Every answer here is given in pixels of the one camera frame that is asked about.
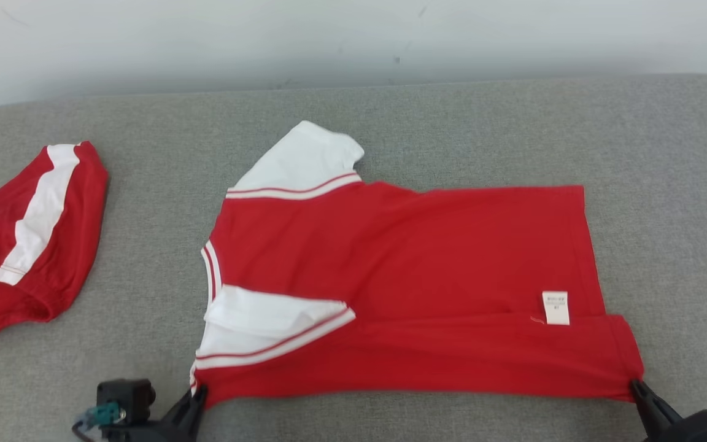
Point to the grey fabric sofa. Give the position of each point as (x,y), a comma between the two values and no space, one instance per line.
(163,153)

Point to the green left camera connector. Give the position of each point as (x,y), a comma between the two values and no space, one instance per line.
(107,414)

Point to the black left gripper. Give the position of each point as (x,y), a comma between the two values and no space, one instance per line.
(151,433)

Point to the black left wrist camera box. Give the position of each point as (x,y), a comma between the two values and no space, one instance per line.
(125,398)

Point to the red shirt with white sleeves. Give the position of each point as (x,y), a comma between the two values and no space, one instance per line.
(421,264)

